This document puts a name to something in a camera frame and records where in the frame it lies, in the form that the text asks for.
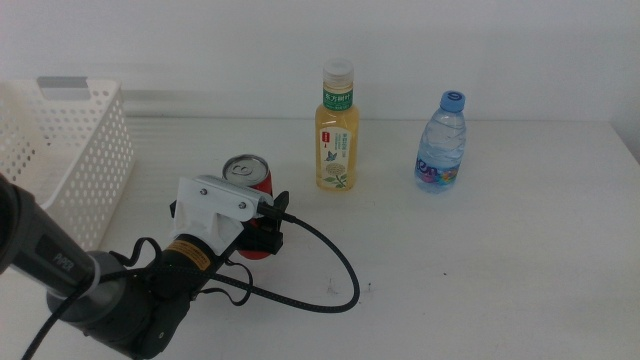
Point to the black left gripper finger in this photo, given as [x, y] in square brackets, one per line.
[281, 202]
[173, 209]

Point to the red soda can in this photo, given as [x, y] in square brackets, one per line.
[246, 169]

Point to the yellow tea bottle green label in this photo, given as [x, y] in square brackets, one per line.
[336, 145]

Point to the clear water bottle blue cap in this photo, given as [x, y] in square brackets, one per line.
[442, 145]

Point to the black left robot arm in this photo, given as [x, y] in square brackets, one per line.
[45, 250]

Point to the white perforated plastic basket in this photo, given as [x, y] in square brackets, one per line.
[95, 165]

